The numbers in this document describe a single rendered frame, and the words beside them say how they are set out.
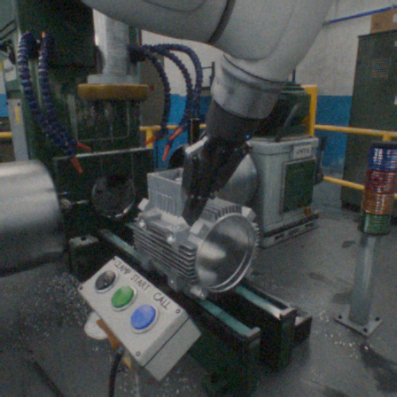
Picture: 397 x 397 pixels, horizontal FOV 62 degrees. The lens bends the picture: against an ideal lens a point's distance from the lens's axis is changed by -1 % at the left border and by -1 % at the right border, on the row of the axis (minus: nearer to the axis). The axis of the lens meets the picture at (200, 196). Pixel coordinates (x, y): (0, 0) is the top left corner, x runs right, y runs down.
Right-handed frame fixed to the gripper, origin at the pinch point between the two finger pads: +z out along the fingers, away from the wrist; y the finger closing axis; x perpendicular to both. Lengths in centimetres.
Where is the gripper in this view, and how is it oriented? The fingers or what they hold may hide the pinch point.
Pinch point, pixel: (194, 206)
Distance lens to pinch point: 59.2
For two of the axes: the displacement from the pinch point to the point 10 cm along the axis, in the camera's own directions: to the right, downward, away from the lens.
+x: 5.4, 6.7, -5.0
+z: -3.2, 7.2, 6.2
